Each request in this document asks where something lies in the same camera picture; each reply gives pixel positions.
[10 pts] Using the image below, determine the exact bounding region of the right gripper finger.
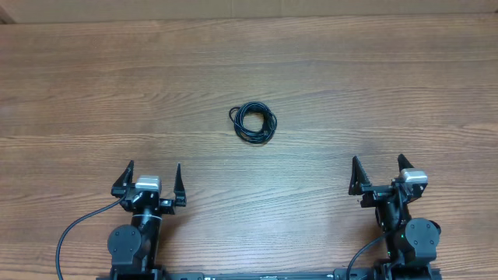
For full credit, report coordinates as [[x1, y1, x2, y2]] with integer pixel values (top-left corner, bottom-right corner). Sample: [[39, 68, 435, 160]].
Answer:
[[397, 154, 413, 171], [349, 156, 370, 195]]

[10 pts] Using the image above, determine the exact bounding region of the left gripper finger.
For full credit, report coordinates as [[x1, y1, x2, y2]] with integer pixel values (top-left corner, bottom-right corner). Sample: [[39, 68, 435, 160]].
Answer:
[[174, 163, 185, 199], [112, 160, 134, 189]]

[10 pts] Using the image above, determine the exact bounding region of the black USB cable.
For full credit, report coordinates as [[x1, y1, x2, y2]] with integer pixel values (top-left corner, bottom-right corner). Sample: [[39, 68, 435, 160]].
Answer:
[[228, 101, 278, 145]]

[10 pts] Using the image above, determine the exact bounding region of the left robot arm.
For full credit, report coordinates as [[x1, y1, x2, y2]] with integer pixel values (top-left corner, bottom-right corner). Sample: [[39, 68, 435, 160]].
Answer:
[[107, 161, 187, 280]]

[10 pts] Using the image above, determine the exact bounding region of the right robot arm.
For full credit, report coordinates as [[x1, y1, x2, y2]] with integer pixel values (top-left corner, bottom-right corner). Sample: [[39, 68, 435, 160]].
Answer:
[[345, 154, 442, 279]]

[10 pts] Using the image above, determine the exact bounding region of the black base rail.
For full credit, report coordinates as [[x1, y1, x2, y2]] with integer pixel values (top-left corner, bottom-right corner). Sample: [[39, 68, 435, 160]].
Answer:
[[96, 268, 442, 280]]

